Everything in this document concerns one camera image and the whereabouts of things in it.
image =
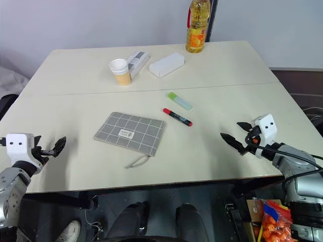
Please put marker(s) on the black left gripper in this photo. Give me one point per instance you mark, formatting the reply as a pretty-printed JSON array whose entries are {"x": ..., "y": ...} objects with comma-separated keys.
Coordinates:
[{"x": 41, "y": 153}]

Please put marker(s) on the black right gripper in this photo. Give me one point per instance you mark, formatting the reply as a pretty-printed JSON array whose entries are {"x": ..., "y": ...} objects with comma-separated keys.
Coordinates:
[{"x": 252, "y": 145}]

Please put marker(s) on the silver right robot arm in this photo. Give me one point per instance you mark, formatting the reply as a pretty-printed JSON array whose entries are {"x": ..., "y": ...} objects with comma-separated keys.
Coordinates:
[{"x": 302, "y": 176}]

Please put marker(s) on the grey checked pencil pouch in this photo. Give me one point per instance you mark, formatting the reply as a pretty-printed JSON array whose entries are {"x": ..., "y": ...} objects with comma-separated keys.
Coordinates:
[{"x": 130, "y": 132}]

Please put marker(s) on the black chair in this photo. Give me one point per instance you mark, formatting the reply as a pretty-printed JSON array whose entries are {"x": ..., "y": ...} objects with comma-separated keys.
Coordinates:
[{"x": 7, "y": 106}]

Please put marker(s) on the red marker pen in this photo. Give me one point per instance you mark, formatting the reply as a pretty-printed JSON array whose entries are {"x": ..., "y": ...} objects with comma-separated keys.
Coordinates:
[{"x": 178, "y": 117}]

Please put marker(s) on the green capped highlighter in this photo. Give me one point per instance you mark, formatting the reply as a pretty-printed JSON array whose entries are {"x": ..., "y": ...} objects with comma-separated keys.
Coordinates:
[{"x": 179, "y": 100}]

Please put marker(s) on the grey crumpled cloth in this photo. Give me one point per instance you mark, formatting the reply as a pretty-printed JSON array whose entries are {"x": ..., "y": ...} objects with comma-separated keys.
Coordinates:
[{"x": 11, "y": 80}]

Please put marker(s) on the black wheeled base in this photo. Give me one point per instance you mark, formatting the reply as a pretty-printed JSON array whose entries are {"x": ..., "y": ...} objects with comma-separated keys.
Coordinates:
[{"x": 314, "y": 121}]

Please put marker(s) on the white sneaker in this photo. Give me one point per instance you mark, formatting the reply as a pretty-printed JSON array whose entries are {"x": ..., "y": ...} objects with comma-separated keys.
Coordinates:
[{"x": 69, "y": 230}]

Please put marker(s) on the orange snack bag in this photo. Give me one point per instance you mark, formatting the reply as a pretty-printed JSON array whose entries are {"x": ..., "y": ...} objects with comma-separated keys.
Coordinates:
[{"x": 276, "y": 224}]

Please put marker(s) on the dark rounded shape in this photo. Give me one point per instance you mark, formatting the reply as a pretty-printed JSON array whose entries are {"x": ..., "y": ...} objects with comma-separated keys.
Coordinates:
[
  {"x": 130, "y": 219},
  {"x": 191, "y": 221}
]

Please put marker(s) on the plain white cardboard box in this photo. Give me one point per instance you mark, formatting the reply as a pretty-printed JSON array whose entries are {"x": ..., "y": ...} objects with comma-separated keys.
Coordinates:
[{"x": 166, "y": 65}]

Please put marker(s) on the white and orange paper cup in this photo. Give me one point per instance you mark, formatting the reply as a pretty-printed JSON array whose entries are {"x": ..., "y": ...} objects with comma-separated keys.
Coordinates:
[{"x": 121, "y": 73}]

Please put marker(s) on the yellow cooking oil bottle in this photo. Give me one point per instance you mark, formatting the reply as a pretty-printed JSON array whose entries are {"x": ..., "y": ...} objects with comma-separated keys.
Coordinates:
[{"x": 198, "y": 27}]

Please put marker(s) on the black upright pole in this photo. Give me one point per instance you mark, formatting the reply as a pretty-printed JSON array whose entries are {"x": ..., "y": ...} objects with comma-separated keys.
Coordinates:
[{"x": 213, "y": 20}]

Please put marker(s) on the grey and white carton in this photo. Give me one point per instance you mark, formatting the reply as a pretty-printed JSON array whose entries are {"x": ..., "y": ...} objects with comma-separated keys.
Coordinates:
[{"x": 137, "y": 61}]

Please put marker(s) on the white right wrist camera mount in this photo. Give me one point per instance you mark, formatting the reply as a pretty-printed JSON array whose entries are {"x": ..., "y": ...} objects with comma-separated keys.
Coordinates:
[{"x": 267, "y": 128}]

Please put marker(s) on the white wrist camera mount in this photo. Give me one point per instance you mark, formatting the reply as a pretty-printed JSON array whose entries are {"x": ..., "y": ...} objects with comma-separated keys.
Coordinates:
[
  {"x": 267, "y": 128},
  {"x": 17, "y": 148}
]

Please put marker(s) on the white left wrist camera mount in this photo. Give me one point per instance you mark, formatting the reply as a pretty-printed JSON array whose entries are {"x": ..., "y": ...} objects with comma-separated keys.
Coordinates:
[{"x": 17, "y": 148}]

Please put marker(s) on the black table frame bar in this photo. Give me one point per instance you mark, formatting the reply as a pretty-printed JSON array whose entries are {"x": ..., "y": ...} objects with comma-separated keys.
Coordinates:
[{"x": 63, "y": 200}]

